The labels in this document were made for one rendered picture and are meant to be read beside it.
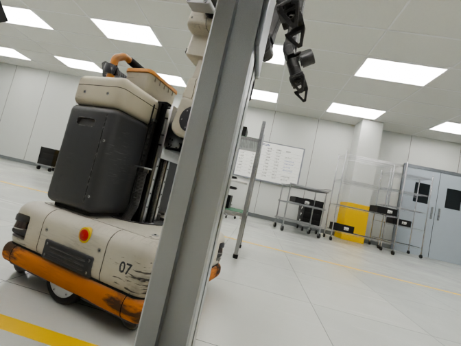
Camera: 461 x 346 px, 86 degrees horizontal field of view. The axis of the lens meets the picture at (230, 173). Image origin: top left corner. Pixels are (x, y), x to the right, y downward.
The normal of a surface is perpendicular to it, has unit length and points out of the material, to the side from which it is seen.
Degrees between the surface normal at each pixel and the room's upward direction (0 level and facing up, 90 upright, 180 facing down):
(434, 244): 90
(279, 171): 90
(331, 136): 90
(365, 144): 90
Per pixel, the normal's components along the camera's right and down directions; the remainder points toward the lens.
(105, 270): -0.33, -0.15
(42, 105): -0.11, -0.11
